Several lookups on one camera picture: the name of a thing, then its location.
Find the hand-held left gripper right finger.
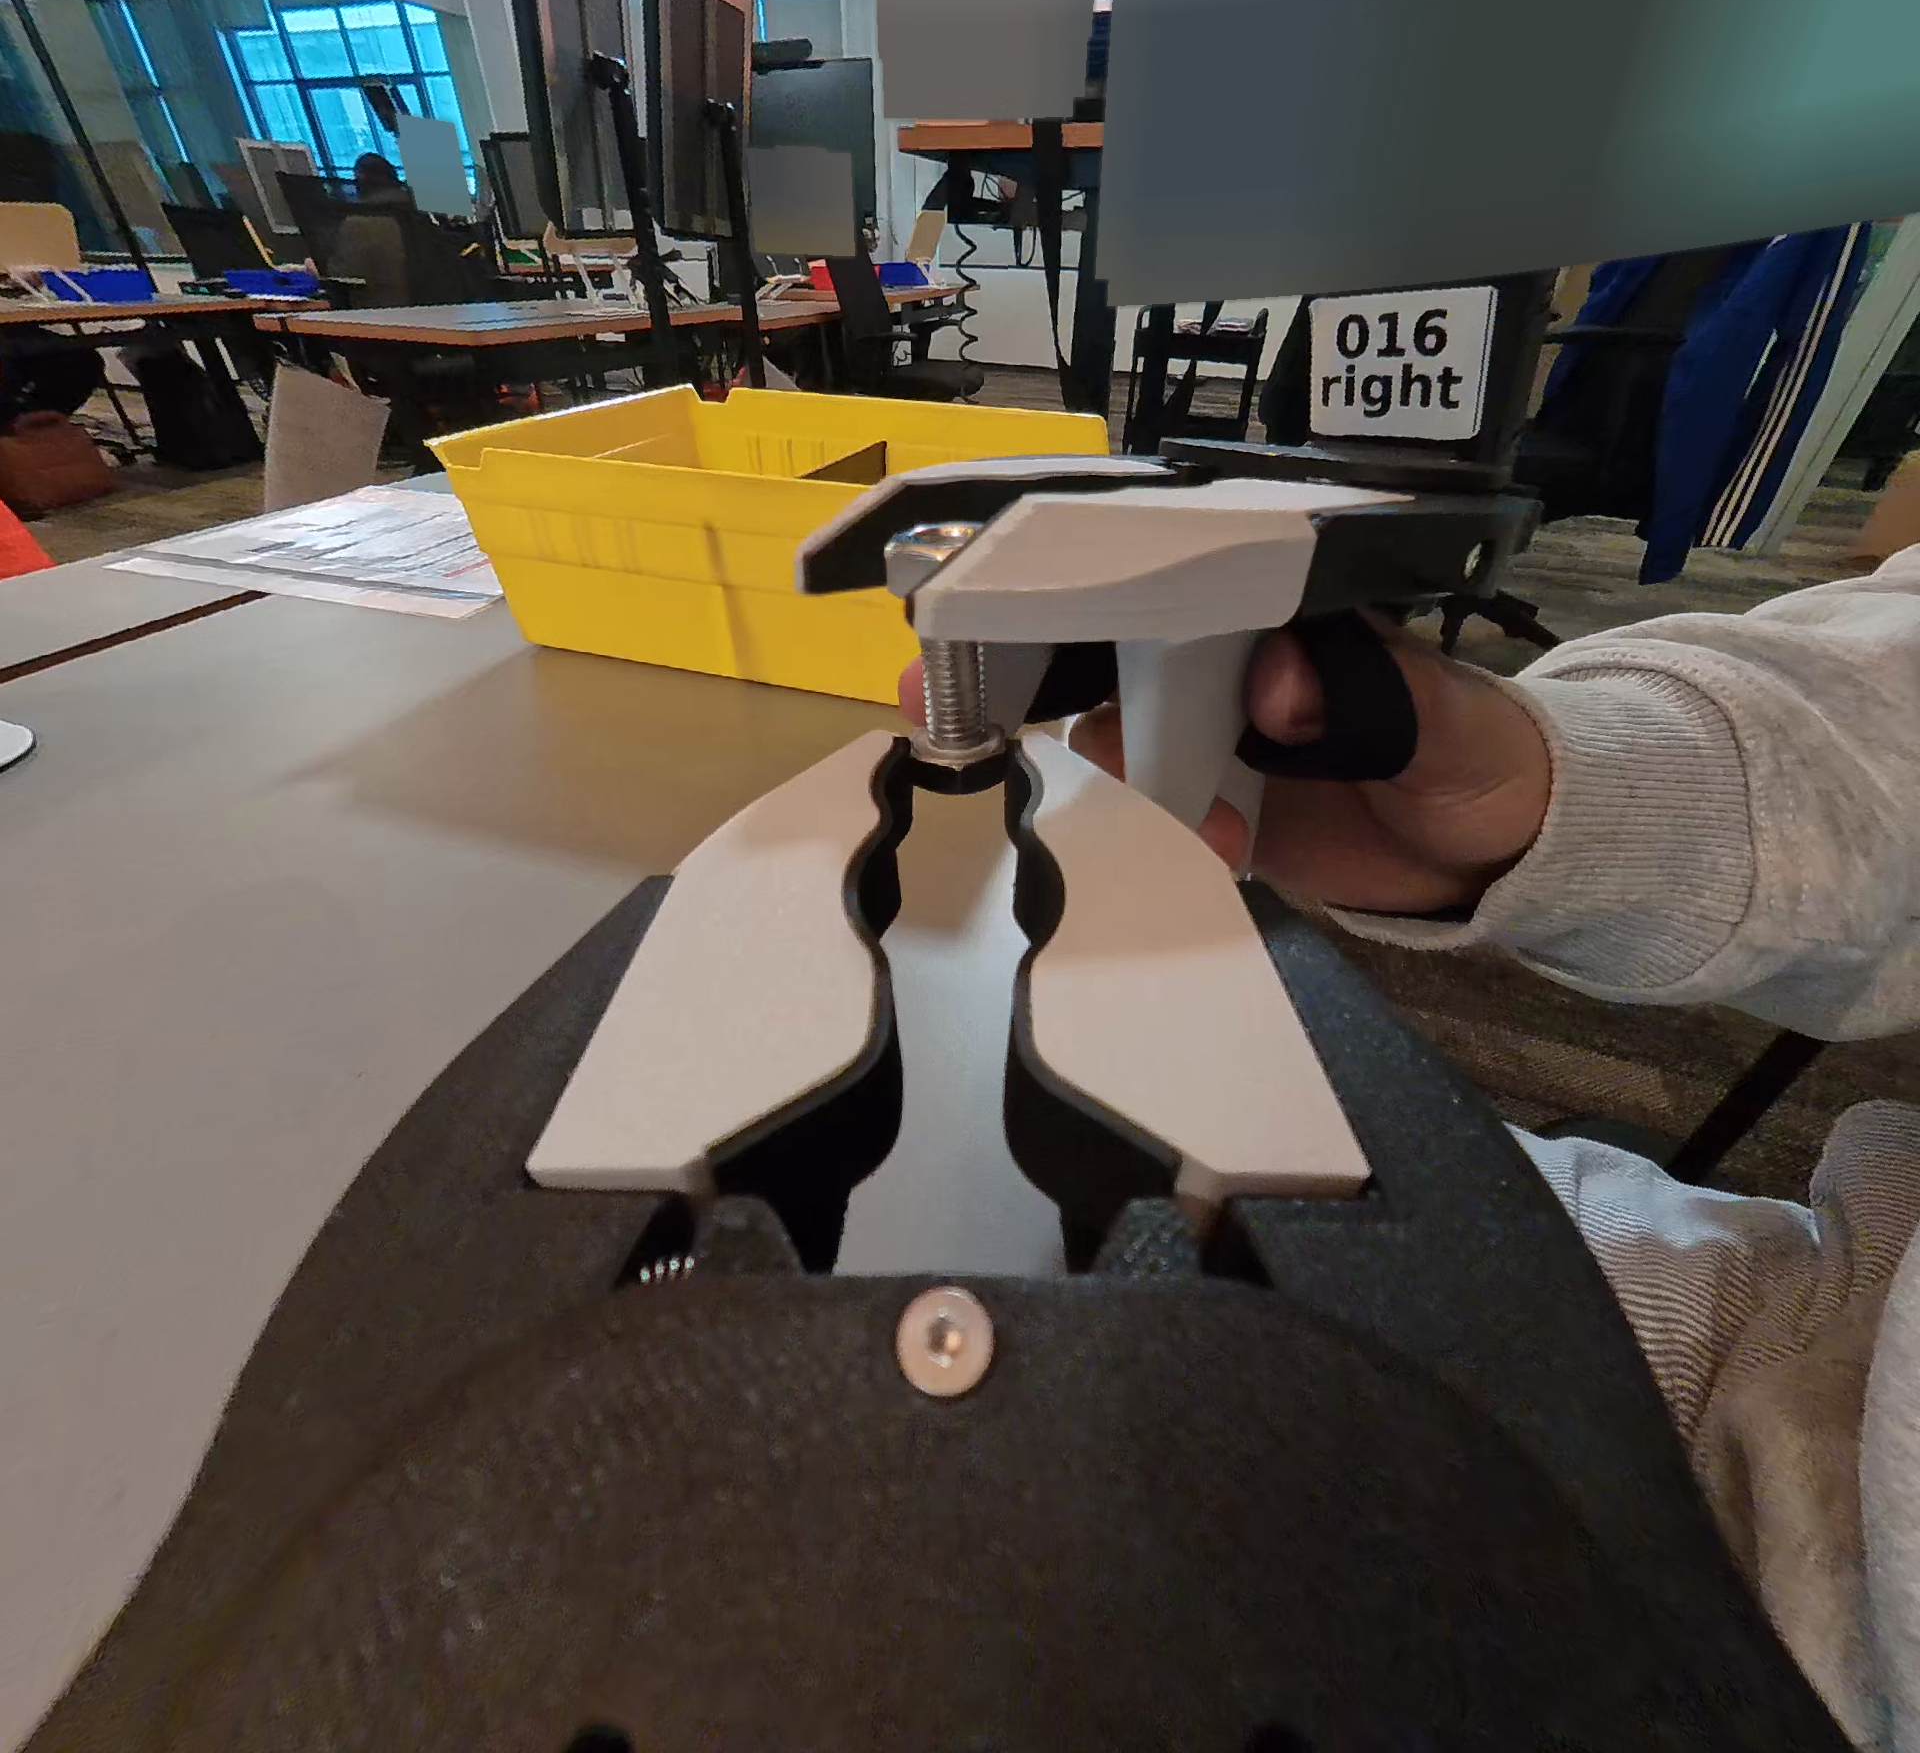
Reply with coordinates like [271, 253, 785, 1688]
[994, 732, 1379, 1274]

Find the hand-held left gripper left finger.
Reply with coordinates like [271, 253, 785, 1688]
[524, 730, 918, 1274]

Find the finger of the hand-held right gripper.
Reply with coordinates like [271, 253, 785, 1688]
[909, 479, 1420, 725]
[799, 457, 1183, 594]

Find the silver hex bolt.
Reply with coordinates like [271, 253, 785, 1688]
[882, 521, 993, 752]

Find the silver hex nut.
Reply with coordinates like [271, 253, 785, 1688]
[904, 730, 1011, 797]

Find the wooden standing desk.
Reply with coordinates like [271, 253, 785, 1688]
[896, 118, 1108, 412]

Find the grey desk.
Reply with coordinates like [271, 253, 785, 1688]
[0, 471, 1143, 1753]

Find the person's right hand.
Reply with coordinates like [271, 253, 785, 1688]
[896, 616, 1557, 918]

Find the black office chair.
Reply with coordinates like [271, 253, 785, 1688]
[817, 253, 988, 409]

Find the yellow plastic bin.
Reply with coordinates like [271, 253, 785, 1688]
[427, 382, 1114, 706]

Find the blue striped jacket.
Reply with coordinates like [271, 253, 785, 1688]
[1544, 221, 1879, 585]

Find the wooden-edged office table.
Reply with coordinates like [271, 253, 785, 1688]
[283, 287, 971, 435]

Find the tall black monitor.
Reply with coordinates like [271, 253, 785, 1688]
[643, 0, 759, 249]
[492, 0, 643, 243]

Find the laminated printed sheet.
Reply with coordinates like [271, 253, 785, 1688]
[109, 480, 508, 624]

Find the grey card sheet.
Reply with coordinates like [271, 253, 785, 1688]
[264, 361, 397, 516]

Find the person's grey sweatshirt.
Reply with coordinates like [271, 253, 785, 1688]
[1514, 1100, 1920, 1753]

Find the brown bag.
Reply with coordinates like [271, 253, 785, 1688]
[0, 410, 118, 513]

